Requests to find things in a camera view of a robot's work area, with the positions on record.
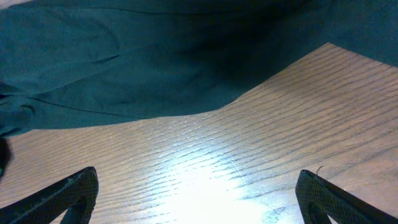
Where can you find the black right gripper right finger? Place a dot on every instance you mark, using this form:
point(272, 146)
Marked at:
point(320, 201)

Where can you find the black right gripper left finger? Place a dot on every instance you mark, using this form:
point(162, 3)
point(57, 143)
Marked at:
point(74, 197)

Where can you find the black leggings with red waistband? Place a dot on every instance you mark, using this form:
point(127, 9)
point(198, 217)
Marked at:
point(83, 63)

